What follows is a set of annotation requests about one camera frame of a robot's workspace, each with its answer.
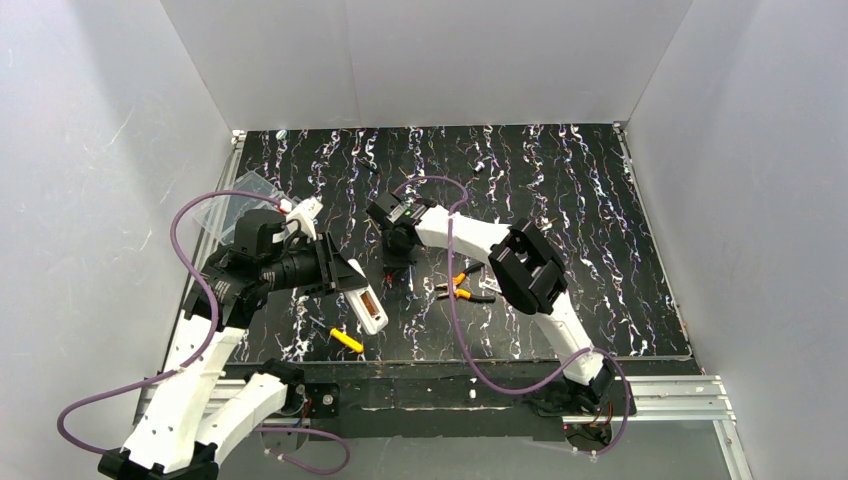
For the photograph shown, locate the white remote control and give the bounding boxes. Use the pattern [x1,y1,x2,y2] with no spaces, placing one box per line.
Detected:
[344,259,388,336]

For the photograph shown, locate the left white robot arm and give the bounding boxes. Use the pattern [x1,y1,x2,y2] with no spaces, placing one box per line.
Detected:
[98,202,369,479]

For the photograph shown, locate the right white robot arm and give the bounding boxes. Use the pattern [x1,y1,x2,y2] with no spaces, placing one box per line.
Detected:
[366,192,615,409]

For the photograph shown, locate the thin black rod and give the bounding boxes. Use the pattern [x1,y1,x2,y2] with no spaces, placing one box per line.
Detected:
[357,160,380,175]

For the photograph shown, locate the clear plastic screw box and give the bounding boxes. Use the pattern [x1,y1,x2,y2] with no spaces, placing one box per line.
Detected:
[191,171,299,245]

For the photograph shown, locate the yellow black pliers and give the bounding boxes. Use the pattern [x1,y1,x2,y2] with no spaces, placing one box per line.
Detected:
[435,260,497,305]

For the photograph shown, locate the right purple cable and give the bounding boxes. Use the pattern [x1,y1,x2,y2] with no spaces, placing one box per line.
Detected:
[394,175,632,458]

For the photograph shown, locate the purple cable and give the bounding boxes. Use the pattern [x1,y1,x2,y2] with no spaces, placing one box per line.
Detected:
[394,175,632,458]
[56,190,352,477]

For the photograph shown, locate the yellow handle screwdriver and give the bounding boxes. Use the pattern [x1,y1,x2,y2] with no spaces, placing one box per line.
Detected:
[310,317,365,354]

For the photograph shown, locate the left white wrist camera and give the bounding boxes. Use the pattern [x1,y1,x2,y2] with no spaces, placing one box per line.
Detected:
[279,197,323,240]

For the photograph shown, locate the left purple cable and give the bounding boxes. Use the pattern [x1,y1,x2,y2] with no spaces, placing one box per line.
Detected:
[56,190,352,477]

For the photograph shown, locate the aluminium frame rail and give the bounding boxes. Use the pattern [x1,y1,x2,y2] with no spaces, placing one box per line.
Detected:
[122,129,753,480]

